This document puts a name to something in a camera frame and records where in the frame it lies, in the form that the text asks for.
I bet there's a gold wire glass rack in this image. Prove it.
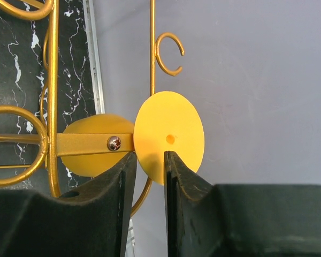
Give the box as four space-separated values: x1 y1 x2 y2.
0 1 185 218

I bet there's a yellow wine glass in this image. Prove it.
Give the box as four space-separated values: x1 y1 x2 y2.
57 91 205 185

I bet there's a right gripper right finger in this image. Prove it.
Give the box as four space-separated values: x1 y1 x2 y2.
164 151 321 256

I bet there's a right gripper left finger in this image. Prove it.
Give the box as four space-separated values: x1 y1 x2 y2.
0 152 136 256

